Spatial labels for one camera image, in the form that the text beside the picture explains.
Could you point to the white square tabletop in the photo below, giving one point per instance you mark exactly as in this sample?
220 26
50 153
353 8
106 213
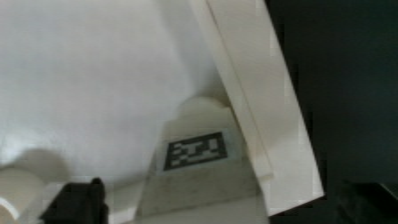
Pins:
105 62

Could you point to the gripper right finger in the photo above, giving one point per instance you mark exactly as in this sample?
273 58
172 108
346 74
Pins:
366 205

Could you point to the white table leg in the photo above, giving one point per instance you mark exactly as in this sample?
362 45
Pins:
201 189

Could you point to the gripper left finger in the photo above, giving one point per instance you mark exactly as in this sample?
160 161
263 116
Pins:
78 206

